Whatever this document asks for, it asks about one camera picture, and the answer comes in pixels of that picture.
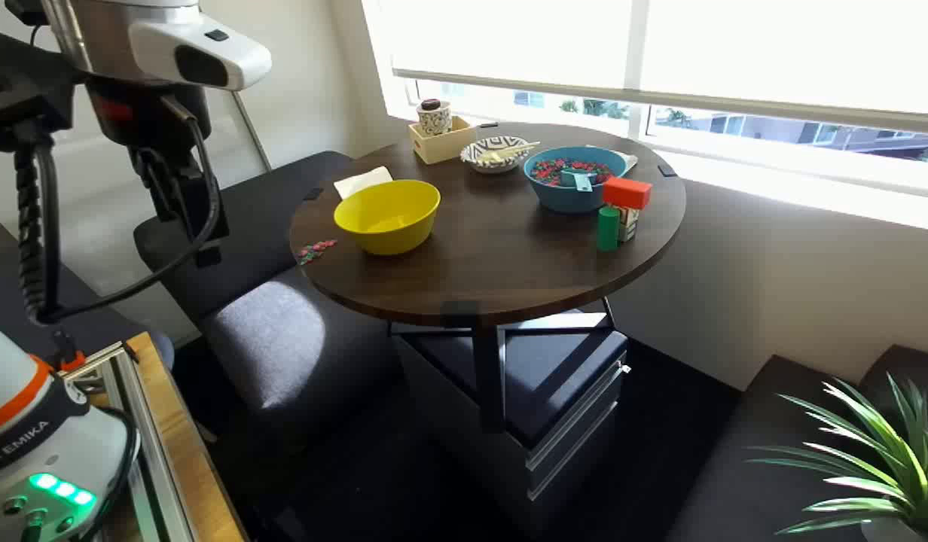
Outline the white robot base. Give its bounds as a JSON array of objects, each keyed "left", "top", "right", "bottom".
[{"left": 0, "top": 332, "right": 140, "bottom": 542}]

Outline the blue bowl with items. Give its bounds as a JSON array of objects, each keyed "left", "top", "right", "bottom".
[{"left": 522, "top": 144, "right": 640, "bottom": 213}]

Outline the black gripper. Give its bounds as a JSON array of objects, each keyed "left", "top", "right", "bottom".
[{"left": 86, "top": 78, "right": 229, "bottom": 264}]

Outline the wooden robot mounting platform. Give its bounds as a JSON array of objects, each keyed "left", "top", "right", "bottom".
[{"left": 61, "top": 332, "right": 246, "bottom": 542}]

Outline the white paper napkin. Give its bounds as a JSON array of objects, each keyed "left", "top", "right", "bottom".
[{"left": 335, "top": 166, "right": 391, "bottom": 202}]

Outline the grey upholstered ottoman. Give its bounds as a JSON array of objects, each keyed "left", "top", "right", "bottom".
[{"left": 202, "top": 272, "right": 397, "bottom": 441}]

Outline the green potted plant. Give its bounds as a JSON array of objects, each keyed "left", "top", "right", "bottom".
[{"left": 753, "top": 377, "right": 928, "bottom": 542}]

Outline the round dark wooden table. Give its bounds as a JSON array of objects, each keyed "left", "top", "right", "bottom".
[{"left": 287, "top": 124, "right": 688, "bottom": 430}]

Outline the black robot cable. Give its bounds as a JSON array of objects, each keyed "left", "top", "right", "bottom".
[{"left": 10, "top": 93, "right": 226, "bottom": 327}]

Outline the yellow plastic bowl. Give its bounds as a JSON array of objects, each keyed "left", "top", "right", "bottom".
[{"left": 335, "top": 182, "right": 443, "bottom": 257}]

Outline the dark cushioned bench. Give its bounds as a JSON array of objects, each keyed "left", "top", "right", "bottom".
[{"left": 163, "top": 150, "right": 351, "bottom": 327}]

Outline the small patterned plate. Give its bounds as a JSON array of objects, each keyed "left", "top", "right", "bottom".
[{"left": 461, "top": 137, "right": 533, "bottom": 175}]

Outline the light wooden box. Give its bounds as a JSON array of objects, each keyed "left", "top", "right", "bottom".
[{"left": 411, "top": 119, "right": 472, "bottom": 166}]

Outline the green wooden cylinder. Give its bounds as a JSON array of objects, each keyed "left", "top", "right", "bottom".
[{"left": 598, "top": 209, "right": 624, "bottom": 253}]

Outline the dark sofa seat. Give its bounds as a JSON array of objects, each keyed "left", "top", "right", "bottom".
[{"left": 665, "top": 348, "right": 928, "bottom": 542}]

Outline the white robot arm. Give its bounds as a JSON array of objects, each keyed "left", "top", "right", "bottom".
[{"left": 38, "top": 0, "right": 270, "bottom": 257}]

